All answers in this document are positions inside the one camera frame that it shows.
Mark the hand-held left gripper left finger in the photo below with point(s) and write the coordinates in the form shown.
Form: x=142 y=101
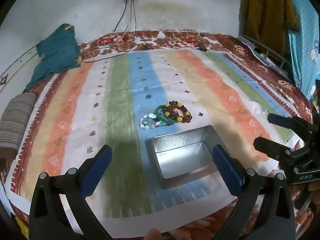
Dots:
x=100 y=170

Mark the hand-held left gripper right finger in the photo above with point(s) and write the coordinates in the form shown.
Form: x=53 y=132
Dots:
x=227 y=172

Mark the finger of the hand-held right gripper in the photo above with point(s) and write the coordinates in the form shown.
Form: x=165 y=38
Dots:
x=282 y=121
x=272 y=148

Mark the silver metal tin box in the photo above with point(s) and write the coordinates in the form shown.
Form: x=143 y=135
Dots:
x=182 y=160

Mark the green jade bangle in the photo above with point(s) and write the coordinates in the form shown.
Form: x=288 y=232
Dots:
x=160 y=116

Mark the person's left hand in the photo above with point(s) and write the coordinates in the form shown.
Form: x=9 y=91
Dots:
x=153 y=235

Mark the pastel striped cloth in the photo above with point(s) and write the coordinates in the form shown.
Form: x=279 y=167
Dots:
x=75 y=130

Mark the brown floral blanket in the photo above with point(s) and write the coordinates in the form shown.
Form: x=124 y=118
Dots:
x=262 y=62

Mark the turquoise printed cloth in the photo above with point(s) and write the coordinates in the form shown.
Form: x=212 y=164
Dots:
x=305 y=30

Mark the grey striped rolled cloth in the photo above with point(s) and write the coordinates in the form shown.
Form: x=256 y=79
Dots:
x=17 y=122

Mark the black plug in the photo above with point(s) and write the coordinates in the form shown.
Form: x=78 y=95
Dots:
x=202 y=47

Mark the mustard hanging garment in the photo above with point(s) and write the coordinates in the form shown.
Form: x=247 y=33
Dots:
x=265 y=10

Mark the teal cloth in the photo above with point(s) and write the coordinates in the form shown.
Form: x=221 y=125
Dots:
x=57 y=52

